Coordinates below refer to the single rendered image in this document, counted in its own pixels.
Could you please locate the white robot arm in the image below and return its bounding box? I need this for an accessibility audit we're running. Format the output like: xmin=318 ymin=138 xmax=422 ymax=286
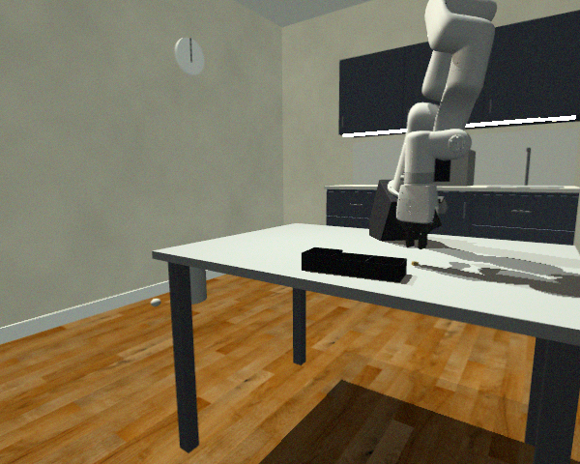
xmin=388 ymin=0 xmax=497 ymax=197

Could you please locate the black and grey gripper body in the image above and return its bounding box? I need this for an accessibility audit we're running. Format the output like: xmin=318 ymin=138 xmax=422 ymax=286
xmin=396 ymin=184 xmax=439 ymax=224

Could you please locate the black three-compartment bin rack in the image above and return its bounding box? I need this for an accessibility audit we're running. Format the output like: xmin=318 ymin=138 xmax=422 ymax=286
xmin=302 ymin=247 xmax=407 ymax=282

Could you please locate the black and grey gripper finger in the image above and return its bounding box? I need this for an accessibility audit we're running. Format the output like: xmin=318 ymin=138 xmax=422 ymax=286
xmin=394 ymin=218 xmax=415 ymax=247
xmin=418 ymin=210 xmax=442 ymax=249

